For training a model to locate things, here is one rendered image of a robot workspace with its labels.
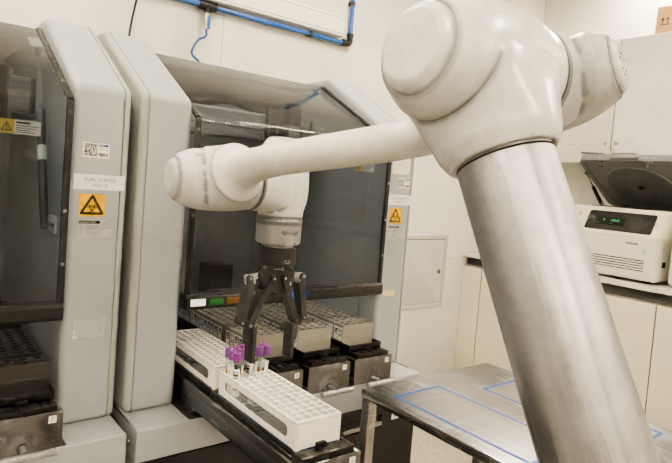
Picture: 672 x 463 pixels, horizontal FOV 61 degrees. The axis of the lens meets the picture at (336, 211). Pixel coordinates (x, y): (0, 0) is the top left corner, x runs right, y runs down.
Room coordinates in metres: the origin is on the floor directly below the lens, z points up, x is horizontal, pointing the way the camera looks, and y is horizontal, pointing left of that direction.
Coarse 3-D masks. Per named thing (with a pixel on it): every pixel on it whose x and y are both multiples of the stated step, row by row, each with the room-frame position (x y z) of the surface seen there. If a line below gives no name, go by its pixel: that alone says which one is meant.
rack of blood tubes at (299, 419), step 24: (240, 384) 1.11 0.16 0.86; (264, 384) 1.13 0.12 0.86; (288, 384) 1.14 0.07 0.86; (240, 408) 1.10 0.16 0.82; (264, 408) 1.03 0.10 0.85; (288, 408) 1.01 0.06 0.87; (312, 408) 1.02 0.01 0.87; (288, 432) 0.97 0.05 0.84; (312, 432) 0.97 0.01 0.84; (336, 432) 1.00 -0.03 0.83
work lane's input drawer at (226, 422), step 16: (176, 368) 1.34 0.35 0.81; (176, 384) 1.31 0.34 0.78; (192, 384) 1.25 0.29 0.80; (192, 400) 1.24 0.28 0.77; (208, 400) 1.17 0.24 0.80; (224, 400) 1.14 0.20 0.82; (208, 416) 1.17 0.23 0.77; (224, 416) 1.12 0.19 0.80; (240, 416) 1.09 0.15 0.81; (224, 432) 1.11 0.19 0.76; (240, 432) 1.06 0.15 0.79; (256, 432) 1.04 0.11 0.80; (240, 448) 1.06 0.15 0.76; (256, 448) 1.02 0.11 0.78; (272, 448) 0.98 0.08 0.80; (288, 448) 0.96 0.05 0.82; (320, 448) 0.97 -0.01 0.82; (336, 448) 0.97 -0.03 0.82; (352, 448) 0.99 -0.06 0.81
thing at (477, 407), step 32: (384, 384) 1.30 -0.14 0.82; (416, 384) 1.32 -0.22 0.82; (448, 384) 1.34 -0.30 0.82; (480, 384) 1.35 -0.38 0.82; (512, 384) 1.37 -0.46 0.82; (416, 416) 1.13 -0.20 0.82; (448, 416) 1.14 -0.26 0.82; (480, 416) 1.16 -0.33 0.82; (512, 416) 1.17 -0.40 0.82; (480, 448) 1.01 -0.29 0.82; (512, 448) 1.02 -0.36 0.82
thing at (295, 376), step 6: (180, 324) 1.70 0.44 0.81; (270, 366) 1.37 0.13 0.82; (276, 366) 1.38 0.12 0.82; (282, 366) 1.38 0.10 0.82; (288, 366) 1.38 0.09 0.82; (294, 366) 1.39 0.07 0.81; (276, 372) 1.36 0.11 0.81; (282, 372) 1.37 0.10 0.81; (288, 372) 1.38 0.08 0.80; (294, 372) 1.39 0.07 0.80; (300, 372) 1.40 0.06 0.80; (288, 378) 1.38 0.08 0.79; (294, 378) 1.39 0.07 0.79; (300, 378) 1.40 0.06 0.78; (300, 384) 1.40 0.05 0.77
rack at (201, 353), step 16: (176, 336) 1.40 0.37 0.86; (192, 336) 1.41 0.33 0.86; (208, 336) 1.43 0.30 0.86; (176, 352) 1.40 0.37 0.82; (192, 352) 1.29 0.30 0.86; (208, 352) 1.30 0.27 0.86; (224, 352) 1.30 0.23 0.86; (192, 368) 1.28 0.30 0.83; (208, 368) 1.22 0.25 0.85; (224, 368) 1.21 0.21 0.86; (208, 384) 1.22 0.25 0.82
